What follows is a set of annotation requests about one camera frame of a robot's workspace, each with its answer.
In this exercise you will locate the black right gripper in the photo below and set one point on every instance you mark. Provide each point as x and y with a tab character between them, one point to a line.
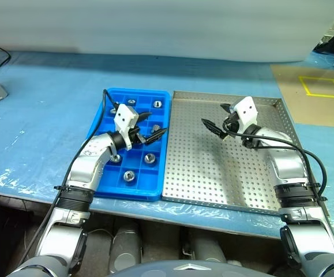
233	124

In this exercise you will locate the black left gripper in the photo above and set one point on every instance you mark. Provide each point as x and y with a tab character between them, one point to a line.
135	137

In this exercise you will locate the metal nut tray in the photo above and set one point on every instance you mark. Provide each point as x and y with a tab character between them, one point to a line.
149	158

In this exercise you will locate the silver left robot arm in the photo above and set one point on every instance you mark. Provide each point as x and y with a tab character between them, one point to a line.
91	161

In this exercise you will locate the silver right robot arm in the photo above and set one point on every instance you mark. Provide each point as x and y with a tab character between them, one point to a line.
288	167

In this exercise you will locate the blue compartment tray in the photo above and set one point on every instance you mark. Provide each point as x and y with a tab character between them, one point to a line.
148	180

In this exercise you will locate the perforated metal tray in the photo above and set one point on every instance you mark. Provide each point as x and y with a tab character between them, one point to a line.
201	161

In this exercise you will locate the brown cardboard mat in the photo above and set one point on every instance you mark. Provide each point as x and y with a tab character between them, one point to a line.
322	112

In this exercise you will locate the grey rounded cylinder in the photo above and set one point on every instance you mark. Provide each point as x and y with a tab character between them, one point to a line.
126	245
208	248

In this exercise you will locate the grey robot torso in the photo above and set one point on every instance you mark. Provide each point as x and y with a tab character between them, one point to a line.
187	271

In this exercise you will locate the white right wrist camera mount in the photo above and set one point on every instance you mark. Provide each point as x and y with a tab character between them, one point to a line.
246	111

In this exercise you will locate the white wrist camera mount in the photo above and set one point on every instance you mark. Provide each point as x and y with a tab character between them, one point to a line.
246	111
125	116

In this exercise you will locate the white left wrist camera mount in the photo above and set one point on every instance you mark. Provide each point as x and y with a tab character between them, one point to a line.
125	116

